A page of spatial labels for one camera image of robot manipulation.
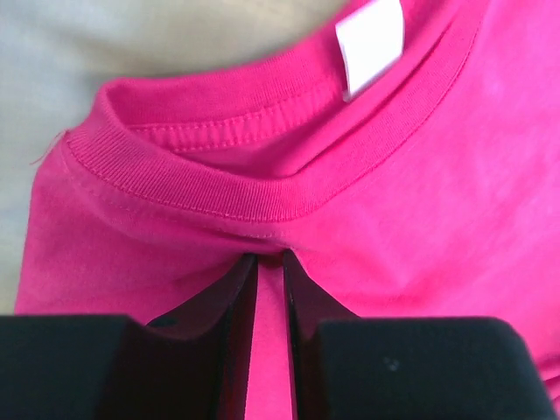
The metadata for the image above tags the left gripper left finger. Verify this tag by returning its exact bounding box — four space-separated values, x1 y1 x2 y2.
94 255 257 419

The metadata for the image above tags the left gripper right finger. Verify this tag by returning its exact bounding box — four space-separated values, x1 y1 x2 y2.
283 250 358 419

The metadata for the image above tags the magenta t-shirt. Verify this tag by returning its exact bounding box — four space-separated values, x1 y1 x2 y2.
15 1 559 419

